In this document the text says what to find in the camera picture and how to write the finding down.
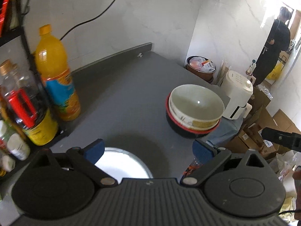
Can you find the person's right hand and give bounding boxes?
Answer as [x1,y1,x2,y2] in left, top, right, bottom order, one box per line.
[292,166,301,220]

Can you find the black metal shelf rack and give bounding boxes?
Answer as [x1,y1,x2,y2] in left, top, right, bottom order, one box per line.
[0,0,69,186]

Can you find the black power cable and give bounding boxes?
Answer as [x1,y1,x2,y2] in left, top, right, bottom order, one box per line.
[60,0,129,40]

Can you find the white air fryer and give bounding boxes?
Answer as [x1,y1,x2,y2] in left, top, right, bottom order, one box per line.
[220,70,253,120]

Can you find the cardboard boxes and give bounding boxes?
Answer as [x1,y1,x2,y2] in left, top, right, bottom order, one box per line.
[226,88,300,160]

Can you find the white plate bakery print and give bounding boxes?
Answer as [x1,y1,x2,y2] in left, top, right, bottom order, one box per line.
[95,147,153,184]

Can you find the small white cap jar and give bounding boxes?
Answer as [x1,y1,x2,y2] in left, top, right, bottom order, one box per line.
[7,133,30,161]

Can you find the glass spice jar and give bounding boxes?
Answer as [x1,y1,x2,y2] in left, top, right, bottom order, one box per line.
[1,155,15,173]

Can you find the red and black bowl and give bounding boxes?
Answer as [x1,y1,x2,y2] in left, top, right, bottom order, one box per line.
[165,94,221,138]

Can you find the red plastic basket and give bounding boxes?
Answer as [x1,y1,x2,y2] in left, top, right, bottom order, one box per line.
[0,0,10,34]

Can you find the orange juice bottle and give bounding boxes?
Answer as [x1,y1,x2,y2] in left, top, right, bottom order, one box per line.
[35,24,81,121]

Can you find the person in black clothes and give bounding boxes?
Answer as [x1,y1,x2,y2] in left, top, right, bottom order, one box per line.
[252,7,292,86]

